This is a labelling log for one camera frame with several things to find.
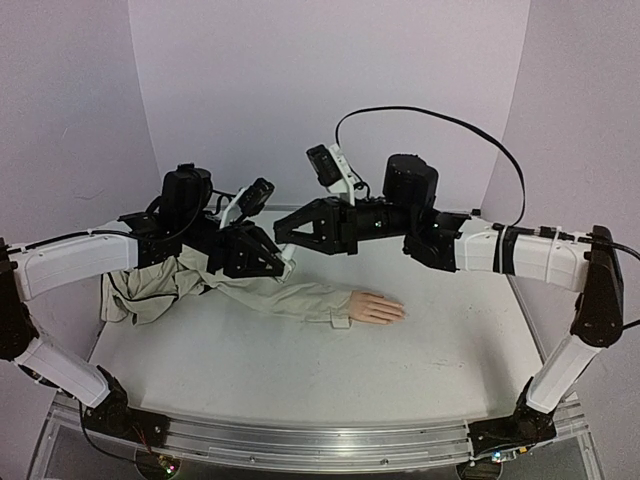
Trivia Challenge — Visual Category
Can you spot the aluminium front table rail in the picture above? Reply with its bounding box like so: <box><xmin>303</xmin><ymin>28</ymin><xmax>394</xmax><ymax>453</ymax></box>
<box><xmin>44</xmin><ymin>399</ymin><xmax>596</xmax><ymax>474</ymax></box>

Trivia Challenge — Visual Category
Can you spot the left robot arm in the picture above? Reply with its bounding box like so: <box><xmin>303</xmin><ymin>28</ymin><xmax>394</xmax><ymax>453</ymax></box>
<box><xmin>1</xmin><ymin>164</ymin><xmax>285</xmax><ymax>447</ymax></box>

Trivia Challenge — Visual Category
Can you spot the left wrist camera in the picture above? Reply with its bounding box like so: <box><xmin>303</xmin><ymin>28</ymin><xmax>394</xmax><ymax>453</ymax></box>
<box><xmin>220</xmin><ymin>177</ymin><xmax>275</xmax><ymax>229</ymax></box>

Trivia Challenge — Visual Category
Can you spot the aluminium rear table rail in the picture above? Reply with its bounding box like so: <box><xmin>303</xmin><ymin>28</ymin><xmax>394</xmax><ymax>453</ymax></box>
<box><xmin>259</xmin><ymin>202</ymin><xmax>482</xmax><ymax>217</ymax></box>

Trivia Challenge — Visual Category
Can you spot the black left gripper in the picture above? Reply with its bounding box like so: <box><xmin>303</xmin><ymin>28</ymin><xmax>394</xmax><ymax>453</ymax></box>
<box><xmin>181</xmin><ymin>211</ymin><xmax>293</xmax><ymax>278</ymax></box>

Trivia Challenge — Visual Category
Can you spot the clear nail polish bottle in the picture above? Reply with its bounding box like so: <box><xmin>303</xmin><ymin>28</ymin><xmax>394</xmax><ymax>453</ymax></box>
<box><xmin>278</xmin><ymin>244</ymin><xmax>297</xmax><ymax>283</ymax></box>

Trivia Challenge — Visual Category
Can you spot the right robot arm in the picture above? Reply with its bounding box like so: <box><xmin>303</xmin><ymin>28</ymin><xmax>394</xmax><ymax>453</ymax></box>
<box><xmin>274</xmin><ymin>146</ymin><xmax>625</xmax><ymax>460</ymax></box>

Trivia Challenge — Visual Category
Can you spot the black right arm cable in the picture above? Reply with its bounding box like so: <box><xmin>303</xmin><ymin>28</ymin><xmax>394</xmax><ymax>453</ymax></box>
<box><xmin>334</xmin><ymin>105</ymin><xmax>640</xmax><ymax>331</ymax></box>

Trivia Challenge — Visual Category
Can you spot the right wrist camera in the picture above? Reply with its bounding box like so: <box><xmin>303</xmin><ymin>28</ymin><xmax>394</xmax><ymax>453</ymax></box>
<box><xmin>306</xmin><ymin>143</ymin><xmax>366</xmax><ymax>206</ymax></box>

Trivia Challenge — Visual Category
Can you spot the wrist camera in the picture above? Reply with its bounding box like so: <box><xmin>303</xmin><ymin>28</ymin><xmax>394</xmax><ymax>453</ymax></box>
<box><xmin>306</xmin><ymin>143</ymin><xmax>366</xmax><ymax>206</ymax></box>
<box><xmin>220</xmin><ymin>177</ymin><xmax>275</xmax><ymax>229</ymax></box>

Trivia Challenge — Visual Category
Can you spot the mannequin hand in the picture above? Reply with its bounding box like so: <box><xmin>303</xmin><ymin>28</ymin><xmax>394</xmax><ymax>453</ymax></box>
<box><xmin>348</xmin><ymin>291</ymin><xmax>405</xmax><ymax>325</ymax></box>

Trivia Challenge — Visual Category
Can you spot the beige zip jacket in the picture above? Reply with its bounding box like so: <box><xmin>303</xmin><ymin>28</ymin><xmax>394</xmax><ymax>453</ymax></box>
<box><xmin>100</xmin><ymin>247</ymin><xmax>352</xmax><ymax>329</ymax></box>

